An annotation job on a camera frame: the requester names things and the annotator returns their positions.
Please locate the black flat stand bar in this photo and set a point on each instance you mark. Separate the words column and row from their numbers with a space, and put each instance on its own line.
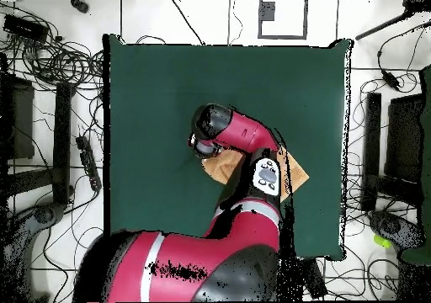
column 371, row 148
column 63, row 141

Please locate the yellow-green small object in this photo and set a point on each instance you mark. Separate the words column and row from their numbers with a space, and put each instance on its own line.
column 382, row 241

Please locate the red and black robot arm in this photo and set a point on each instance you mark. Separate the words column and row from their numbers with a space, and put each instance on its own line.
column 235, row 256

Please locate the grey square frame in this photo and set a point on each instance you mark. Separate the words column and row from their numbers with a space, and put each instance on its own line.
column 266, row 11

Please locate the dark green table cloth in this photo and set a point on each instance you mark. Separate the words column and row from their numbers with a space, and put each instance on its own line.
column 161, row 114

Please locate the black stand rod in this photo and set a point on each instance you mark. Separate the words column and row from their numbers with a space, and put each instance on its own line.
column 380, row 27

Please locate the black power brick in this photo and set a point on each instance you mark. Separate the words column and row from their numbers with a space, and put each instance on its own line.
column 23, row 28

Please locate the black power strip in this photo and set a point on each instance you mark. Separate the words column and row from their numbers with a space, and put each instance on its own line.
column 88, row 161

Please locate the black flat panel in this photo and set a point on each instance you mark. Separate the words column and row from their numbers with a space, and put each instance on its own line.
column 404, row 138
column 22, row 121

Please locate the tan terry towel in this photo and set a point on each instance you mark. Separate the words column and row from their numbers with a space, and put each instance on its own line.
column 219, row 168

